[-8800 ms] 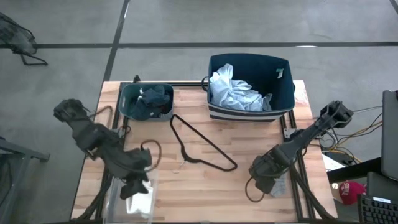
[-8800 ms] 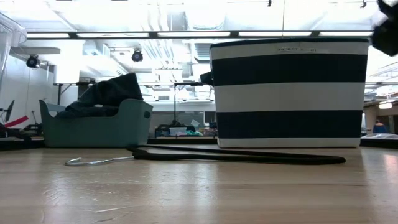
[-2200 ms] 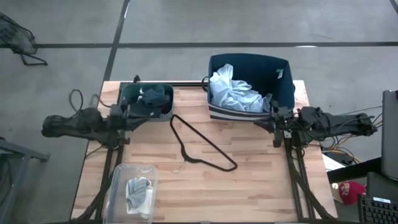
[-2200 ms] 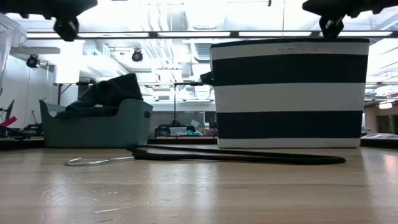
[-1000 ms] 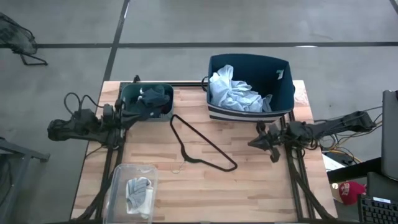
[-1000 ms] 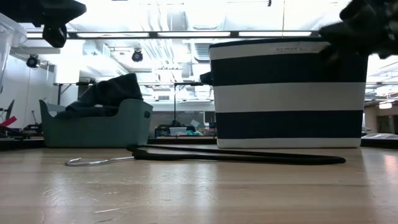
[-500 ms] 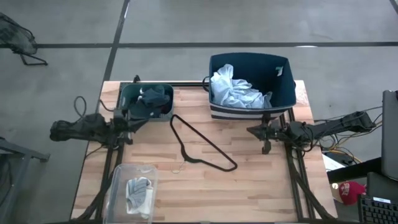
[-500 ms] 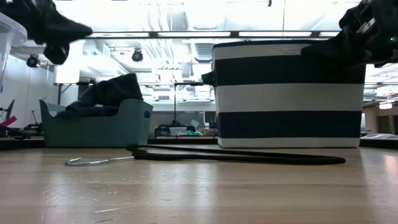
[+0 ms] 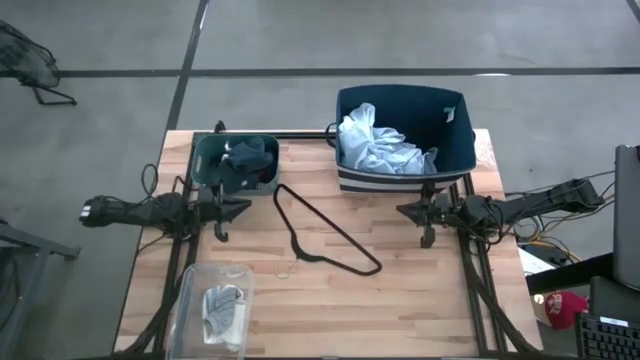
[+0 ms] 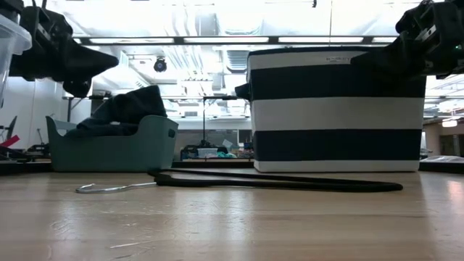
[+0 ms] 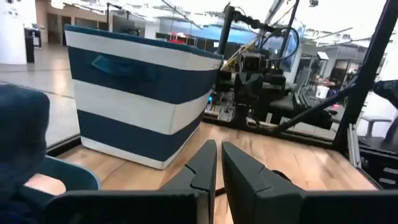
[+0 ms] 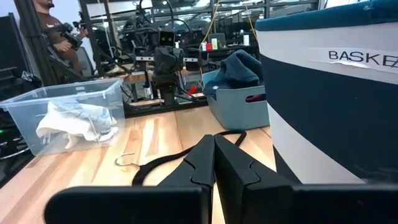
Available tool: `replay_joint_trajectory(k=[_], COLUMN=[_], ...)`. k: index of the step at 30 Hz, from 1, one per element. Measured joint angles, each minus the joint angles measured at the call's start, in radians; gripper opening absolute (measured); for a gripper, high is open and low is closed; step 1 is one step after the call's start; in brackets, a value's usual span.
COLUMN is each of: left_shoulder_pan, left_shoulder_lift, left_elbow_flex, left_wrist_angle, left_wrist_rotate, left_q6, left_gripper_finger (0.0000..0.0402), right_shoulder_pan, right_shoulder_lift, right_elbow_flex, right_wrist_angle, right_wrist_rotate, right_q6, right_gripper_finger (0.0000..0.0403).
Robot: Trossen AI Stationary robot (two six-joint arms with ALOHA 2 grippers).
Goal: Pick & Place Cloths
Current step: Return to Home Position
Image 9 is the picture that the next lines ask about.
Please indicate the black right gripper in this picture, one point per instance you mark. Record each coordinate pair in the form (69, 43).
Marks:
(439, 210)

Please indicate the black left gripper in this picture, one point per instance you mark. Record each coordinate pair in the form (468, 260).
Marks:
(210, 207)

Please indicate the light blue shirt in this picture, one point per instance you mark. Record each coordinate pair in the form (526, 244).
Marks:
(375, 150)

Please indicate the grey striped sock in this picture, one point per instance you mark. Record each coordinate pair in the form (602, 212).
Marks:
(220, 305)

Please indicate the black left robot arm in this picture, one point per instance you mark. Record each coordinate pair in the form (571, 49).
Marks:
(130, 212)

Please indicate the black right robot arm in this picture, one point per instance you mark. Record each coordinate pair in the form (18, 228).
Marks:
(540, 202)

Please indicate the teal plastic bin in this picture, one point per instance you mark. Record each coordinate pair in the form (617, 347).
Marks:
(202, 165)

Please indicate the clear plastic container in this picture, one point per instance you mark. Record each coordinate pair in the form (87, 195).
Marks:
(192, 280)

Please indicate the black clothes hanger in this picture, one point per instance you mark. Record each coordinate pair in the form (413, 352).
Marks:
(305, 256)

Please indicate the white tag in fabric bin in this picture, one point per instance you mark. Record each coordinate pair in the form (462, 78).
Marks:
(450, 114)

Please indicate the navy striped fabric bin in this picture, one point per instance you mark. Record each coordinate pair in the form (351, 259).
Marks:
(400, 102)

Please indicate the white paper sheet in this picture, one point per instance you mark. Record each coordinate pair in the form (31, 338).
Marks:
(527, 262)

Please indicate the black side desk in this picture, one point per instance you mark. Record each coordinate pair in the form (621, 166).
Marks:
(575, 272)

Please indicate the red cap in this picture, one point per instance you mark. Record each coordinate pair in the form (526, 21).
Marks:
(565, 310)

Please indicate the grey metal stand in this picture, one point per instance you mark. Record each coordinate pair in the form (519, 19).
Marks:
(30, 245)

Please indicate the dark grey device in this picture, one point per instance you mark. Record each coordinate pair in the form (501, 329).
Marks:
(612, 300)

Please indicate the black keyboard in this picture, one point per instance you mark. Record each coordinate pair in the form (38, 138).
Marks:
(605, 342)

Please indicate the black mesh chair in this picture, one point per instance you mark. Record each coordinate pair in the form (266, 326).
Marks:
(25, 60)

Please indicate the black aluminium table frame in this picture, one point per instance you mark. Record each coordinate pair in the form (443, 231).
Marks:
(467, 260)

